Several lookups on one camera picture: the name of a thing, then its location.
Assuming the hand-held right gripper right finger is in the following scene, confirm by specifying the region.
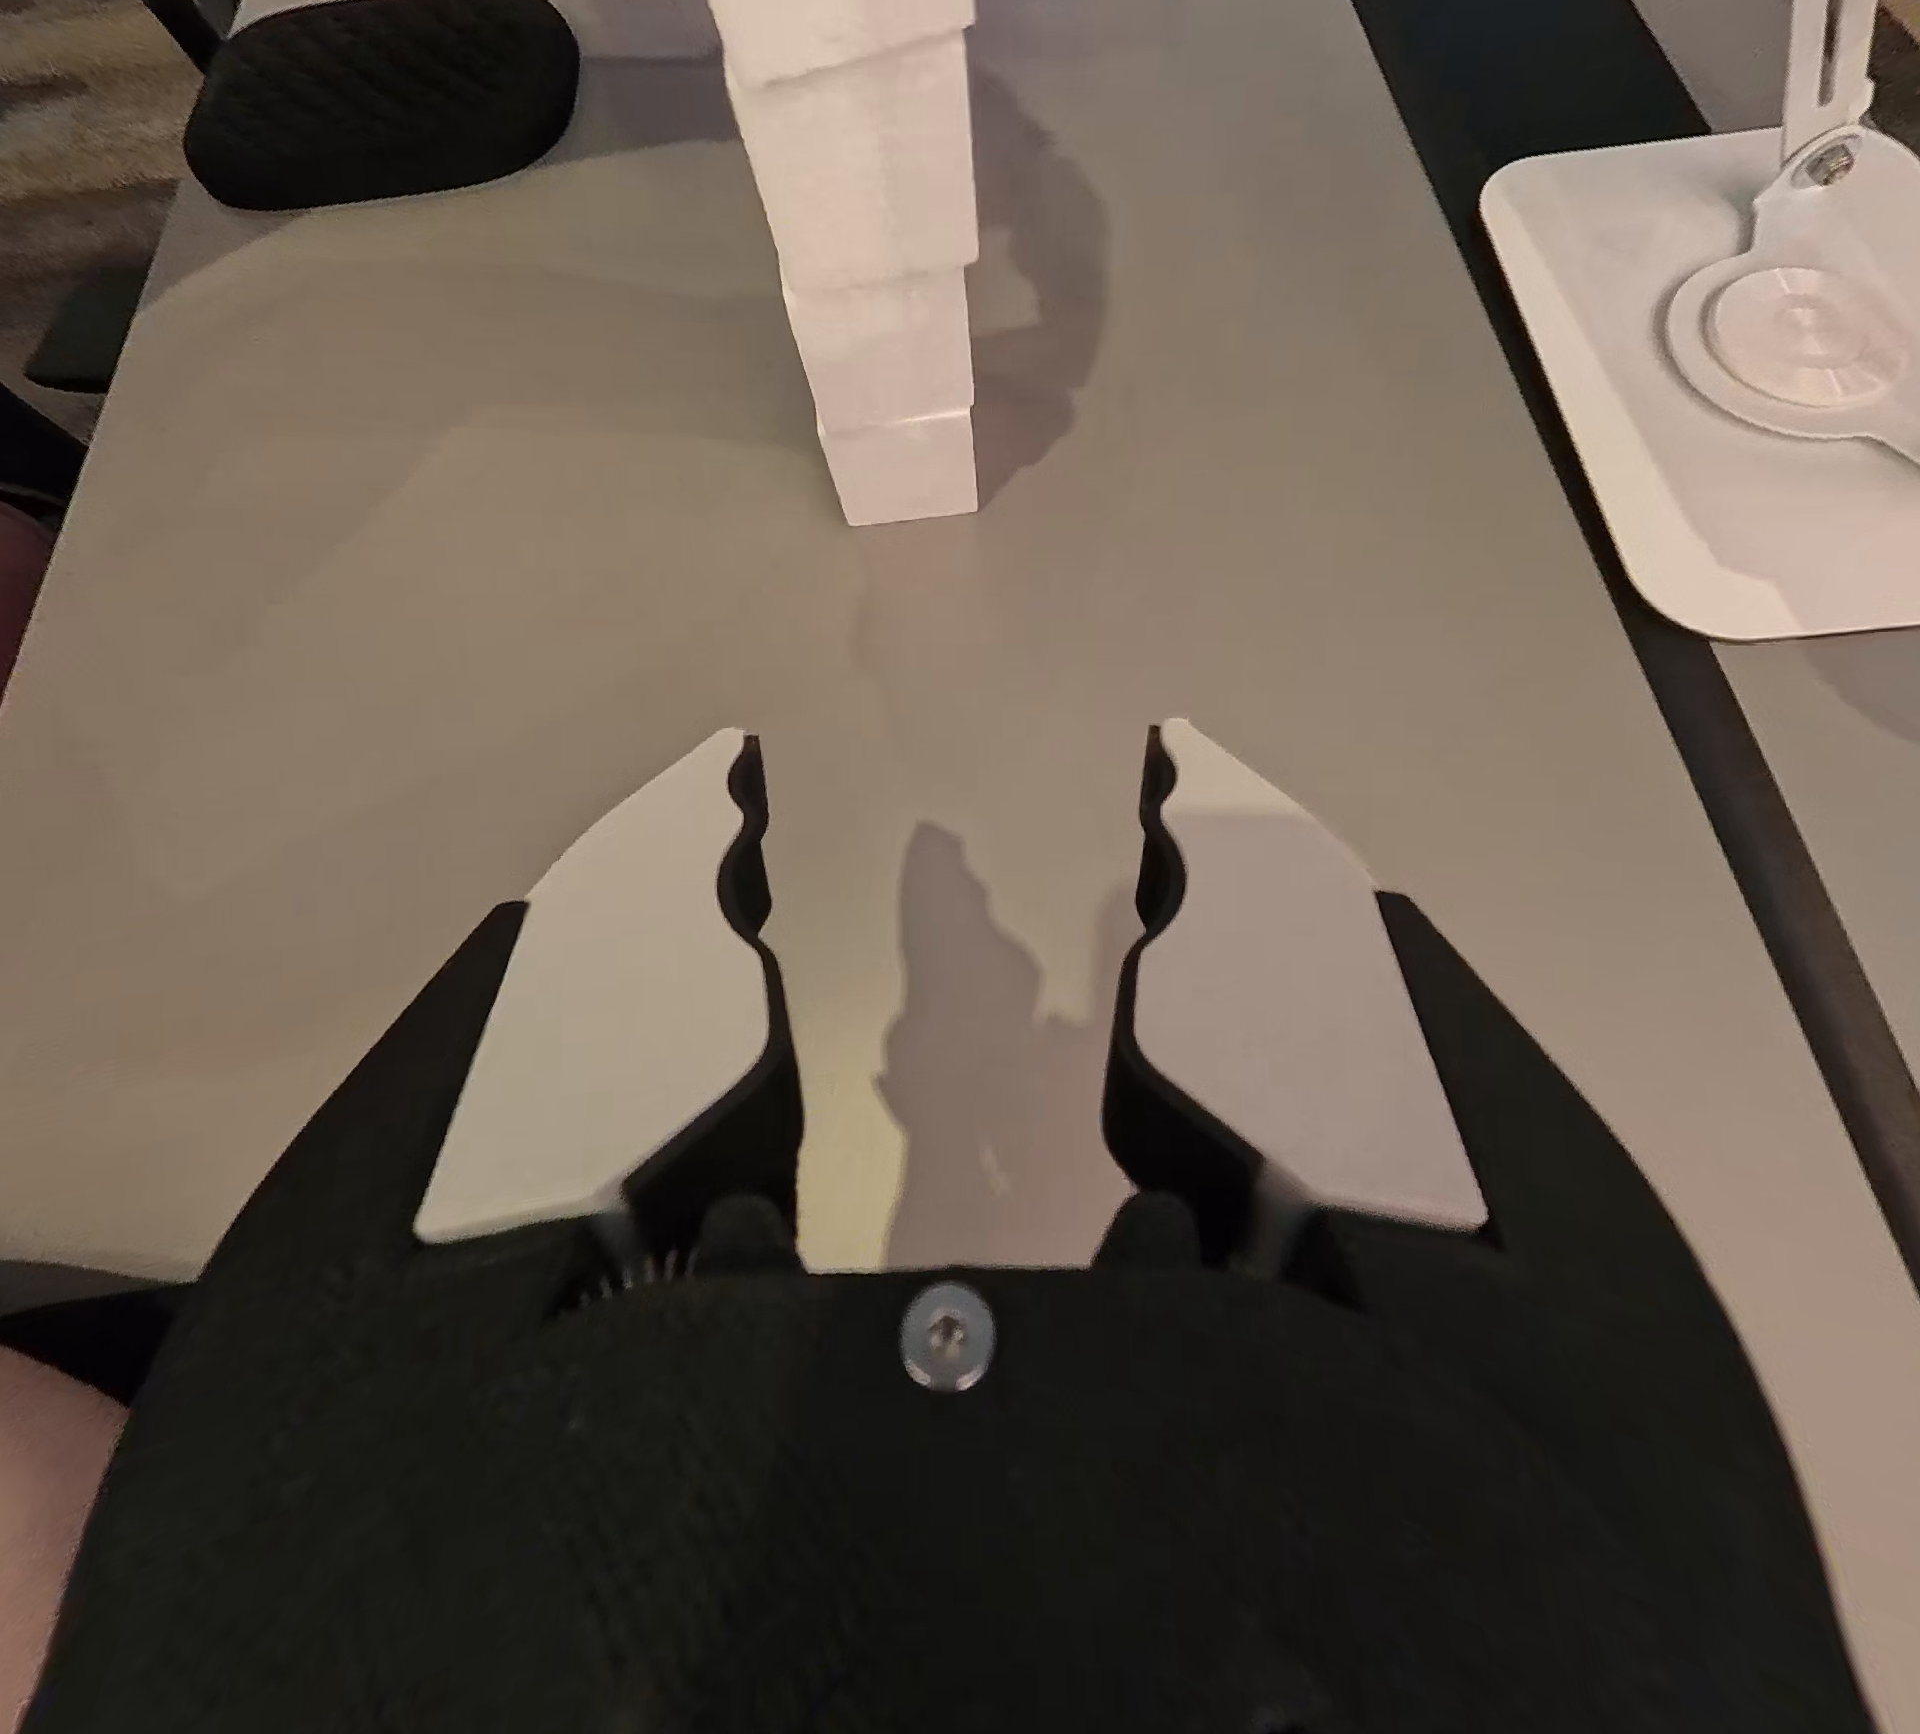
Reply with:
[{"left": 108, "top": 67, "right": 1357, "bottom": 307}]
[{"left": 1102, "top": 719, "right": 1493, "bottom": 1278}]

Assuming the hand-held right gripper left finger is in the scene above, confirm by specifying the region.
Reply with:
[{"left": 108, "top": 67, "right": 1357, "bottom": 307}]
[{"left": 412, "top": 728, "right": 807, "bottom": 1278}]

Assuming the person's right forearm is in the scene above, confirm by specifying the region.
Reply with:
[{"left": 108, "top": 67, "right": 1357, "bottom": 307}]
[{"left": 0, "top": 1351, "right": 133, "bottom": 1734}]

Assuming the black chair armrest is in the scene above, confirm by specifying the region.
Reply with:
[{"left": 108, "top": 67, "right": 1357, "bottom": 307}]
[{"left": 182, "top": 0, "right": 584, "bottom": 214}]

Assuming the black wrist rest pad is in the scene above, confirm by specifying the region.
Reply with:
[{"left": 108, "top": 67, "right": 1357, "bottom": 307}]
[{"left": 0, "top": 1260, "right": 186, "bottom": 1410}]

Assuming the wooden board document stand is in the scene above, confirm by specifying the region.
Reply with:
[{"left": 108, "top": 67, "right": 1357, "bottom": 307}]
[{"left": 1476, "top": 0, "right": 1920, "bottom": 645}]

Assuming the black flat object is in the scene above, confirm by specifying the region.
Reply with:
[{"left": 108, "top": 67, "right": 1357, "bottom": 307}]
[{"left": 21, "top": 265, "right": 148, "bottom": 396}]

